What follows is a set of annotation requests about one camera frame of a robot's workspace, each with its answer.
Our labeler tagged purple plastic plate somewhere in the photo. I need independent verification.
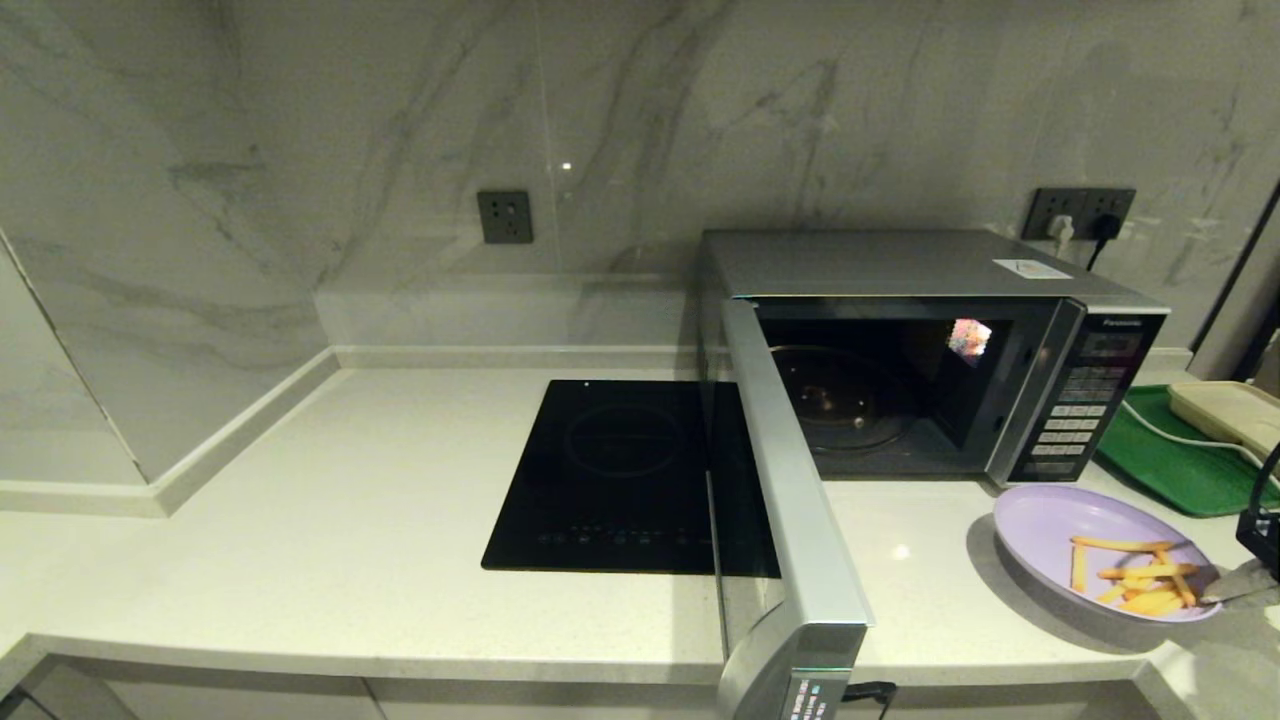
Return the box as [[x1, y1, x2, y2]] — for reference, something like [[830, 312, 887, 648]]
[[992, 485, 1223, 623]]

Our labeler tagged beige power strip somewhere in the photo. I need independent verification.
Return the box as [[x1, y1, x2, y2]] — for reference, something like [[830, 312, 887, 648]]
[[1167, 381, 1280, 471]]

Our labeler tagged white power cable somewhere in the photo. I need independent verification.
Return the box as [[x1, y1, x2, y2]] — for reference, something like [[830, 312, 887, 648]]
[[1120, 398, 1273, 473]]

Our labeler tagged grey double wall socket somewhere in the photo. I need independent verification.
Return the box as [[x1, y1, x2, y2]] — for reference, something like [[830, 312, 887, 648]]
[[1021, 189, 1137, 244]]

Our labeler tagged grey single wall socket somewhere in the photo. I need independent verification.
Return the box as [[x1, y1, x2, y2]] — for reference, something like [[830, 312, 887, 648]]
[[477, 191, 535, 247]]

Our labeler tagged black induction cooktop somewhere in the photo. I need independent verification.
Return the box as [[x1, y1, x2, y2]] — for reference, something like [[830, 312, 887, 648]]
[[482, 380, 717, 575]]

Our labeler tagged silver Panasonic microwave oven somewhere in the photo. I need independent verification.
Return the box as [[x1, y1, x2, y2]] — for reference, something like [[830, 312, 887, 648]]
[[697, 229, 1171, 493]]

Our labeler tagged silver microwave door dark window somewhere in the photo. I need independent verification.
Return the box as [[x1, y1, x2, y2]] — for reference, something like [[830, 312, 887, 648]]
[[705, 298, 873, 720]]

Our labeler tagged green plastic tray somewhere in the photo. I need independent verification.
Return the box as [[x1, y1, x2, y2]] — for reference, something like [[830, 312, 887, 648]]
[[1095, 386, 1280, 517]]

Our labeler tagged grey cabinet front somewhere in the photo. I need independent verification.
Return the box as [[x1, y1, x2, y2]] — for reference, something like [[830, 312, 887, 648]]
[[18, 656, 386, 720], [885, 683, 1169, 720], [363, 677, 726, 720]]

